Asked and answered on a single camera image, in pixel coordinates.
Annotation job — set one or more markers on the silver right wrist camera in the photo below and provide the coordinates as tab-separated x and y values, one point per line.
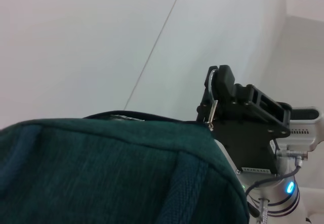
306	128

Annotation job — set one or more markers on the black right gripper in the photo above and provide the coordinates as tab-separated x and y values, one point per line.
250	150

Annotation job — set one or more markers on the dark teal insulated lunch bag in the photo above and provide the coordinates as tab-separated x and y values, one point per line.
101	171

